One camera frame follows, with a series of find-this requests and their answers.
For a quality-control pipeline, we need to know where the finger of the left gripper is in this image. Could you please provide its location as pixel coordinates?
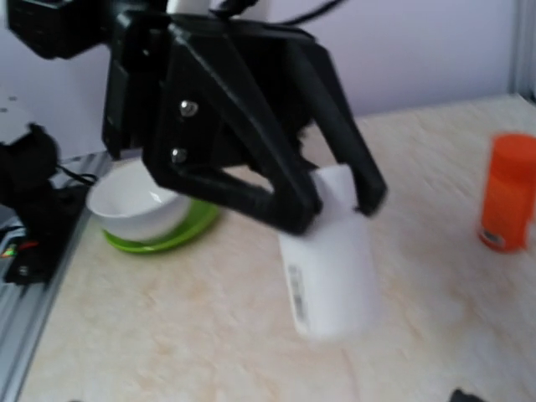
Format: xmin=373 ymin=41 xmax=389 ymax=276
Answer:
xmin=288 ymin=42 xmax=388 ymax=217

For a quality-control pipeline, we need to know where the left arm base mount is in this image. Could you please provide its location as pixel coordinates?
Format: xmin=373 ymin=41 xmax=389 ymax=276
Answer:
xmin=1 ymin=183 xmax=89 ymax=285

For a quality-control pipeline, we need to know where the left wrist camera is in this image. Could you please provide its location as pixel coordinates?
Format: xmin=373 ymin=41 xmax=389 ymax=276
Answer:
xmin=5 ymin=0 xmax=119 ymax=59

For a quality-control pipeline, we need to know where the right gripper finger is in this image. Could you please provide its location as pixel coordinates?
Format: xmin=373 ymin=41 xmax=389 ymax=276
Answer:
xmin=450 ymin=389 xmax=485 ymax=402

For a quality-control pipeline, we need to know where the left aluminium corner post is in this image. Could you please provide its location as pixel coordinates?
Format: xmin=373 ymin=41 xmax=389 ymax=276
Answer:
xmin=508 ymin=0 xmax=535 ymax=102

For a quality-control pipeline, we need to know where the small white clear bottle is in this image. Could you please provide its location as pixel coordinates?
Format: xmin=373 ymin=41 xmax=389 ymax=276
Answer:
xmin=278 ymin=165 xmax=381 ymax=342

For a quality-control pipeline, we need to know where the aluminium front rail frame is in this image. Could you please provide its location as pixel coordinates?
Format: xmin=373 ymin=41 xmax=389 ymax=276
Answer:
xmin=0 ymin=150 xmax=114 ymax=402

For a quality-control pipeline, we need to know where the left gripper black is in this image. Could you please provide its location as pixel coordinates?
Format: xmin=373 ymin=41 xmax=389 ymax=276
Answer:
xmin=102 ymin=12 xmax=322 ymax=234

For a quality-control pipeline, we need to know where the orange pill bottle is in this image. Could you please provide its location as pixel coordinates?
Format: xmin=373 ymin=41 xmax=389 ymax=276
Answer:
xmin=478 ymin=131 xmax=535 ymax=253

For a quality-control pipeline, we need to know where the green plate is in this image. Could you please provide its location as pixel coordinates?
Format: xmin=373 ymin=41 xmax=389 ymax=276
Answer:
xmin=101 ymin=200 xmax=220 ymax=255

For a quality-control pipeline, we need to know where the white bowl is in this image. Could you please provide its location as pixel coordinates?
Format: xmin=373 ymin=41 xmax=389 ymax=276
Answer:
xmin=86 ymin=160 xmax=192 ymax=242

